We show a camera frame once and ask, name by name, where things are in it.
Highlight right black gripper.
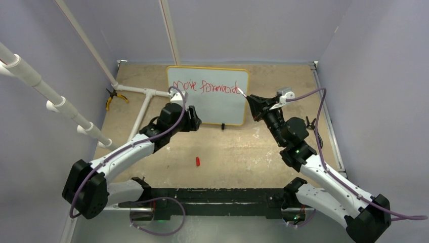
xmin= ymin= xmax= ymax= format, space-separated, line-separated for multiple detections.
xmin=248 ymin=94 xmax=286 ymax=146

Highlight red whiteboard marker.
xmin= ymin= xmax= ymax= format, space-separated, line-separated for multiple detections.
xmin=237 ymin=88 xmax=247 ymax=98

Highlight yellow framed whiteboard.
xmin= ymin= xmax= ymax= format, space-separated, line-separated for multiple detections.
xmin=166 ymin=66 xmax=250 ymax=126

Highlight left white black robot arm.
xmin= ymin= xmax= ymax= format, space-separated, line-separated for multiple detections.
xmin=62 ymin=103 xmax=202 ymax=219

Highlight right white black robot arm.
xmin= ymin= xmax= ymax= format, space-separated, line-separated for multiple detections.
xmin=246 ymin=95 xmax=392 ymax=242

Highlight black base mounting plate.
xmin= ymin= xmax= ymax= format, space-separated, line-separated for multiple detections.
xmin=119 ymin=188 xmax=310 ymax=224

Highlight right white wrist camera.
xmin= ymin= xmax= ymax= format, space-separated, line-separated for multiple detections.
xmin=270 ymin=87 xmax=295 ymax=110

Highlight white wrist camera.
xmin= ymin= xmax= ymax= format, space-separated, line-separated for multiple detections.
xmin=270 ymin=87 xmax=295 ymax=110
xmin=169 ymin=91 xmax=189 ymax=110

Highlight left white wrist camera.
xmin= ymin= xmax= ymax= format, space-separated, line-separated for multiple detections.
xmin=169 ymin=91 xmax=189 ymax=110

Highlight black handled pliers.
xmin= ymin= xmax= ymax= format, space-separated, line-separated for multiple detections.
xmin=306 ymin=116 xmax=324 ymax=148

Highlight yellow handled pliers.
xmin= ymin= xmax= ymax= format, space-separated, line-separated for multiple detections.
xmin=105 ymin=89 xmax=130 ymax=111

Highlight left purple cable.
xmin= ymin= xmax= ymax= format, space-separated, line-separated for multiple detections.
xmin=69 ymin=86 xmax=187 ymax=219

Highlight aluminium extrusion rail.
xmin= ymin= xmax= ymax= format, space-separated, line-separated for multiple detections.
xmin=308 ymin=61 xmax=348 ymax=179

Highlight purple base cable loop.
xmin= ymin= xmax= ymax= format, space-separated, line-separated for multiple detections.
xmin=129 ymin=196 xmax=186 ymax=237

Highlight white PVC pipe frame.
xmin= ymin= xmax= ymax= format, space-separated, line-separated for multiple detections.
xmin=1 ymin=1 xmax=161 ymax=155

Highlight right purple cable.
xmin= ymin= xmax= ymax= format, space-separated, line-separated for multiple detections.
xmin=285 ymin=88 xmax=428 ymax=222

